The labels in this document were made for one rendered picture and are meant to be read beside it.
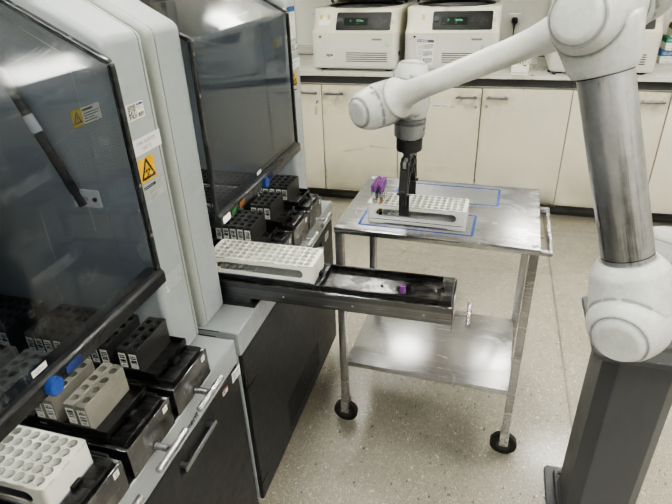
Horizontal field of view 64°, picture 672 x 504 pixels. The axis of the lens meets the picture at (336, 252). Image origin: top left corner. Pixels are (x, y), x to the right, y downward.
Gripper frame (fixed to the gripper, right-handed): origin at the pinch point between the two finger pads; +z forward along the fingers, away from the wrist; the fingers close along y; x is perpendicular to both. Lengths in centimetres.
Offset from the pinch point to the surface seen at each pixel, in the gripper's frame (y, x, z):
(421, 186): 27.3, 0.2, 5.6
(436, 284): -32.9, -14.2, 7.5
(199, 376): -76, 30, 12
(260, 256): -40, 31, 2
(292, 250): -35.5, 23.8, 1.4
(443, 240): -11.0, -12.9, 6.1
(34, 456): -109, 39, 2
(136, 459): -99, 29, 11
